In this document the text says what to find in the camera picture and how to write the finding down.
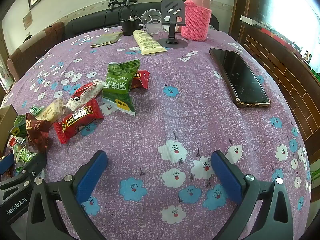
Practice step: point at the beige cracker packet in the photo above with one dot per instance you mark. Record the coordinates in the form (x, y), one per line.
(53, 110)

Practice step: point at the olive green pouch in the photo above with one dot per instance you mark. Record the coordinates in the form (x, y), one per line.
(107, 39)

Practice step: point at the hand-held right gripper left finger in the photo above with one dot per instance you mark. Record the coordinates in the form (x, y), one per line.
(91, 177)

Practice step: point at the pink bottle with knitted sleeve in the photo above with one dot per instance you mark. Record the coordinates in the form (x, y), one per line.
(196, 20)

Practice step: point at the black sofa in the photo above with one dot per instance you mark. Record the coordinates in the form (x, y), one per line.
(85, 22)

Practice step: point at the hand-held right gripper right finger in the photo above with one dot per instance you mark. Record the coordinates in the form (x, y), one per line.
(226, 177)

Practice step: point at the red and white snack packet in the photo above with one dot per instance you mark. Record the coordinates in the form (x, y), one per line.
(82, 96)

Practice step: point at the black smartphone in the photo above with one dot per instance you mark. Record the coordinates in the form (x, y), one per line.
(240, 77)

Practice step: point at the brick pattern wooden cabinet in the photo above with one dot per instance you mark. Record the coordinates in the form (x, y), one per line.
(275, 62)

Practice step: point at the red snack packet black label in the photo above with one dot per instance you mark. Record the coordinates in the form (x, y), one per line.
(77, 122)

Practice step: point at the cardboard box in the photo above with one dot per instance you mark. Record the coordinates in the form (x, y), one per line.
(6, 120)

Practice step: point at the clear plastic cup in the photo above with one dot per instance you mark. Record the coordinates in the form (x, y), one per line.
(151, 17)

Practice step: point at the cream tube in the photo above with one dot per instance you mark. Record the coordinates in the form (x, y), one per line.
(147, 42)

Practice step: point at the green and white candy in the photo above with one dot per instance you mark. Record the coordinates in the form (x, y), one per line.
(35, 110)

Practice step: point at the white box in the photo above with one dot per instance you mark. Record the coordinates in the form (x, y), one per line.
(250, 20)

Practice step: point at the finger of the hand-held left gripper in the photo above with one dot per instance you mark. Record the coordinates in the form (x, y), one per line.
(6, 163)
(36, 166)

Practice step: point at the small red snack packet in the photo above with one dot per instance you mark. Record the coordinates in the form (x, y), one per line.
(141, 78)

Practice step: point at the black cup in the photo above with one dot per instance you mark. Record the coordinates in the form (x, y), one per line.
(128, 27)

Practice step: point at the purple floral tablecloth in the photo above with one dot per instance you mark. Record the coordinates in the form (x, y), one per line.
(175, 120)

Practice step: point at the pile of mixed snack packets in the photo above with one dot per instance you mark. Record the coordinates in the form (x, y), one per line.
(23, 155)

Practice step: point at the black phone stand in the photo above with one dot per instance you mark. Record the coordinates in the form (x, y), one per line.
(172, 8)

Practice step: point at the brown chair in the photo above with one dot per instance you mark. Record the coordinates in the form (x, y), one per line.
(32, 47)

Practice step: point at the white cup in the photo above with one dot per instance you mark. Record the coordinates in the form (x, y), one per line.
(178, 28)

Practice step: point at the green pea snack packet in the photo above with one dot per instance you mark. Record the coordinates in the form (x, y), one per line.
(117, 85)

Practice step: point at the dark red snack packet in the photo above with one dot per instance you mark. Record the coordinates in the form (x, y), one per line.
(37, 132)

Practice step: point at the small wall plaque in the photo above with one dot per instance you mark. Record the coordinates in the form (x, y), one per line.
(28, 20)

